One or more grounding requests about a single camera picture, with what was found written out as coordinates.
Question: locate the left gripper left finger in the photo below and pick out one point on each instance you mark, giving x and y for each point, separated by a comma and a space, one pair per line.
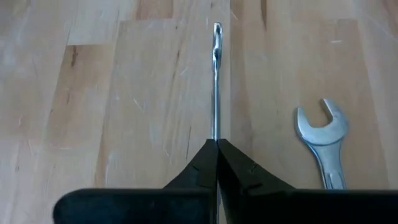
155, 205

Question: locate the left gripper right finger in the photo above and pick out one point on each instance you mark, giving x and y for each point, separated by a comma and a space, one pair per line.
295, 207

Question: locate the silver combination wrench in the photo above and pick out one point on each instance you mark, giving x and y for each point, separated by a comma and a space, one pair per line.
215, 109
323, 137

